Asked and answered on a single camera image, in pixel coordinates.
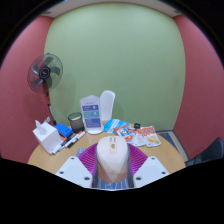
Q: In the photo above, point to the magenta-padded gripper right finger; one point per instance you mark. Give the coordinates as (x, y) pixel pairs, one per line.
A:
(151, 170)

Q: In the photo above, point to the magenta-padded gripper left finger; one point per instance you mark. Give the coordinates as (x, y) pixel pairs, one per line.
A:
(73, 170)

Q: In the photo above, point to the cream computer mouse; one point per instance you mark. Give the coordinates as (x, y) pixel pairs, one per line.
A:
(112, 160)

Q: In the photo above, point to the black marker red cap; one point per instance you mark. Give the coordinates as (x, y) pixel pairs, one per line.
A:
(59, 146)
(76, 139)

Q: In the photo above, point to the orange white snack packet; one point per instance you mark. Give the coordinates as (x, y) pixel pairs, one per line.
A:
(151, 137)

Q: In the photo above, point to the white tissue box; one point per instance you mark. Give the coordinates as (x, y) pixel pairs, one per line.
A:
(48, 138)

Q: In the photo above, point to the blue small box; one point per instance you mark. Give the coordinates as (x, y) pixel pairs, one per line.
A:
(64, 130)

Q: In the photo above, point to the small black object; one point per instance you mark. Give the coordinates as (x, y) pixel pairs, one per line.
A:
(137, 125)

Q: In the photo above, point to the dark mesh pen cup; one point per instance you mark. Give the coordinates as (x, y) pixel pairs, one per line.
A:
(76, 122)

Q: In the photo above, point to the light blue snack packet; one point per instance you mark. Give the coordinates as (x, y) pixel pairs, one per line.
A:
(111, 125)

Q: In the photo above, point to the black office chair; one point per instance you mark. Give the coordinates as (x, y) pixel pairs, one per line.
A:
(210, 153)

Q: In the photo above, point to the black standing fan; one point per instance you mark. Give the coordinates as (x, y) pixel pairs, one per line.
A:
(45, 72)

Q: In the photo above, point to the white wall socket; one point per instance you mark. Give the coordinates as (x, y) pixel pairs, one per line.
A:
(47, 120)

